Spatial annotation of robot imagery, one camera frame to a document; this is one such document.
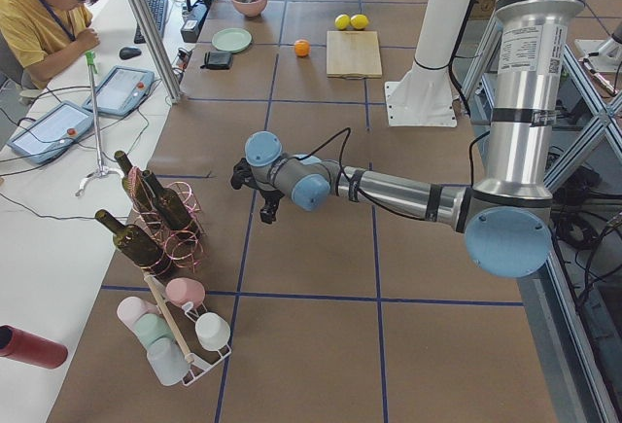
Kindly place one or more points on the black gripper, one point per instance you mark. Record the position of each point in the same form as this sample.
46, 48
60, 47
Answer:
268, 198

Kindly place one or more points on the copper wire bottle rack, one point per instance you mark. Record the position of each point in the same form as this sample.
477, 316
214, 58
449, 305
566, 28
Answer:
181, 251

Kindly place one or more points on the wooden cutting board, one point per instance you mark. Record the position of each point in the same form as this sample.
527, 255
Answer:
353, 54

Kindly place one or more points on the blue teach pendant tablet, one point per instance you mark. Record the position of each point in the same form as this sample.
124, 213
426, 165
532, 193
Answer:
122, 90

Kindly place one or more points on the metal stand with green clip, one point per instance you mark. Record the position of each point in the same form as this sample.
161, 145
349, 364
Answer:
102, 170

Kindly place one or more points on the light pink cup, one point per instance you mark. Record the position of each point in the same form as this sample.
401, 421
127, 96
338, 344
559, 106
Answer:
131, 309

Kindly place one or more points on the grey blue cup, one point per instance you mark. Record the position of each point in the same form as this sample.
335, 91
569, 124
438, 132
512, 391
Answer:
167, 361

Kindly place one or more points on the wooden rack handle rod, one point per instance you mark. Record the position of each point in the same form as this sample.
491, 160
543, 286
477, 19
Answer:
160, 299

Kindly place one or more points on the pale green cup on rack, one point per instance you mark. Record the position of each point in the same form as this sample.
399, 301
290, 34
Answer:
149, 328

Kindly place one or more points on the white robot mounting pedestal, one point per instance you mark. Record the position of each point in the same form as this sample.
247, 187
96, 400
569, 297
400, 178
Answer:
423, 97

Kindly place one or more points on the pale green plate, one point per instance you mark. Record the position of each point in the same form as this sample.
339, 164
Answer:
232, 40

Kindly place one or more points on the person in yellow shirt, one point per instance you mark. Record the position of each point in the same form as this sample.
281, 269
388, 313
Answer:
47, 36

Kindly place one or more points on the black computer mouse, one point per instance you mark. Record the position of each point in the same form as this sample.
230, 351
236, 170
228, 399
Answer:
129, 52

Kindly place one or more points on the yellow lemon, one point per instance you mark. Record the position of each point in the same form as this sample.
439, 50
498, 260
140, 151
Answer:
342, 22
359, 21

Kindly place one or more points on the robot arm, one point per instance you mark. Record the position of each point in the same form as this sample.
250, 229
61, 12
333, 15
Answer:
504, 216

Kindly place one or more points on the dark green wine bottle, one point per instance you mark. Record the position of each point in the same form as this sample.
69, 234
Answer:
138, 246

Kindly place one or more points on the red cylinder bottle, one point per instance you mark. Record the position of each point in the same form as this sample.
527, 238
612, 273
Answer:
25, 347

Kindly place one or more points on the black keyboard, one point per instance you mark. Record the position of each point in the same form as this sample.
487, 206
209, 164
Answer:
159, 11

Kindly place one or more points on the white cup on rack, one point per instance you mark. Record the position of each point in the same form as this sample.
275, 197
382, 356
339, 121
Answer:
212, 331

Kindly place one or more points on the pink cup on rack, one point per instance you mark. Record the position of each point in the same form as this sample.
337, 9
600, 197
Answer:
183, 290

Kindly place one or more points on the dark folded cloth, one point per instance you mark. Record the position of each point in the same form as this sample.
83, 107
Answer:
217, 60

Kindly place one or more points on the orange fruit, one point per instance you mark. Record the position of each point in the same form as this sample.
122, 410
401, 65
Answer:
302, 48

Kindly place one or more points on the white wire cup rack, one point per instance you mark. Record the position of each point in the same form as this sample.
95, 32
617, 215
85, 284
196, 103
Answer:
204, 361

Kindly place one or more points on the pink bowl with ice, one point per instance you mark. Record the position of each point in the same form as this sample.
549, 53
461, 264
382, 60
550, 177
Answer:
249, 8

